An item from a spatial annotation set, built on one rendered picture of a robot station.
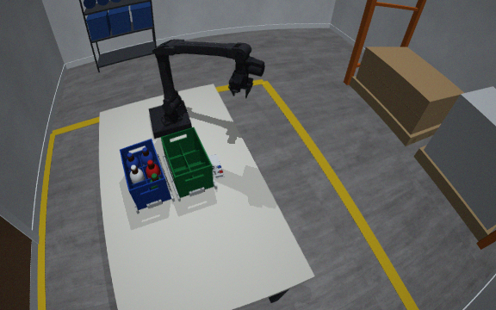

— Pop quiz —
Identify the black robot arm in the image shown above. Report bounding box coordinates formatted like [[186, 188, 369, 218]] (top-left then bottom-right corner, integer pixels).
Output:
[[152, 39, 265, 127]]

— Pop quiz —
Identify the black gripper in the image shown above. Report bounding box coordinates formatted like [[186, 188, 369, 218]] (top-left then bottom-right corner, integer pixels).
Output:
[[228, 76, 253, 98]]

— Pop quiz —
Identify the white paper strip with colored squares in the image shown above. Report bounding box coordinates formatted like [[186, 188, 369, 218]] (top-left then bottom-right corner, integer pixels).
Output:
[[208, 154, 225, 179]]

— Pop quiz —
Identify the green plastic crate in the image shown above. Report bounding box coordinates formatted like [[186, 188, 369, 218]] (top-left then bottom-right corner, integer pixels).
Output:
[[163, 132, 214, 198]]

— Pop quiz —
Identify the blue crate with dividers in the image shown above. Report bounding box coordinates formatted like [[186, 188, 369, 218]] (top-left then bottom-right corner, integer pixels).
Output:
[[121, 144, 171, 210]]

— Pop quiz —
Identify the white bottle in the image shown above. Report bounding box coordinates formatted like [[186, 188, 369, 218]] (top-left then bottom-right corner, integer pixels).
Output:
[[130, 165, 146, 184]]

